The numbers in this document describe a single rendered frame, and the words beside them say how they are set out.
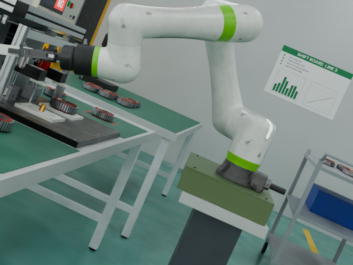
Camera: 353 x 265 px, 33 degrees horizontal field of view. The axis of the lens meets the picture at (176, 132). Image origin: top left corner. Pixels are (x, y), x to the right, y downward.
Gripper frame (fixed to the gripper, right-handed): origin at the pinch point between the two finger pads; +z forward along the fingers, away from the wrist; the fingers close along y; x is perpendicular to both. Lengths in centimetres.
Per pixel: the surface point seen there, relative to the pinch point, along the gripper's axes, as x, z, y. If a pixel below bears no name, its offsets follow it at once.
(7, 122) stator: 20.5, -4.5, 8.6
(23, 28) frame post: -7.5, 0.8, -18.1
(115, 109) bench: 29, -15, -194
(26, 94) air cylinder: 17, 8, -59
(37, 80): 9.6, -1.7, -34.2
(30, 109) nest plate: 19.9, -1.6, -30.1
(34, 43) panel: -3, 10, -74
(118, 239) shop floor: 109, -27, -185
